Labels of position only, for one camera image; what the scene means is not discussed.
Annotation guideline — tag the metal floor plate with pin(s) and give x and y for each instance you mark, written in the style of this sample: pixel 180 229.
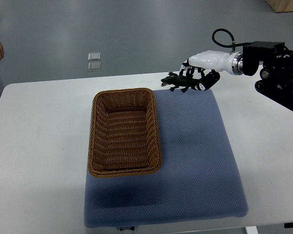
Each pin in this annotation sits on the metal floor plate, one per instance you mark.
pixel 94 56
pixel 94 66

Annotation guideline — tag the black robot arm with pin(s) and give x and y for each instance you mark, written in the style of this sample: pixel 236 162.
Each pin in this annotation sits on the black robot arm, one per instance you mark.
pixel 276 81

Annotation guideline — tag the lower metal floor plate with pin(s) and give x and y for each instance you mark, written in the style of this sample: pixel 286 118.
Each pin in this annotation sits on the lower metal floor plate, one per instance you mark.
pixel 94 66

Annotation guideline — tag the brown wicker basket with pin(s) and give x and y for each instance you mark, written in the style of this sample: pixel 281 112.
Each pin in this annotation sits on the brown wicker basket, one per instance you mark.
pixel 124 135

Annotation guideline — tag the blue textured cushion mat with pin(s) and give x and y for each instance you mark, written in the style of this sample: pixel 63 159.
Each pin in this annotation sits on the blue textured cushion mat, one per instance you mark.
pixel 199 178

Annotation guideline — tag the upper metal floor plate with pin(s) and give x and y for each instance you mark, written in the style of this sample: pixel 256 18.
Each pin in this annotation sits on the upper metal floor plate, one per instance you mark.
pixel 94 56

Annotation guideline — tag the wooden box corner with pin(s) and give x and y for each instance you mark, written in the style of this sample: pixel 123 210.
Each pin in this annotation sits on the wooden box corner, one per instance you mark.
pixel 281 6

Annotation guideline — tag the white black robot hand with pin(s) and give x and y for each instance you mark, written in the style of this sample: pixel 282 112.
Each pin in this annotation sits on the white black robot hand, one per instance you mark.
pixel 209 64

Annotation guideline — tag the dark toy crocodile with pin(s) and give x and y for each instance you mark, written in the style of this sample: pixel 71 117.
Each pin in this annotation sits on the dark toy crocodile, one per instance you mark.
pixel 179 81

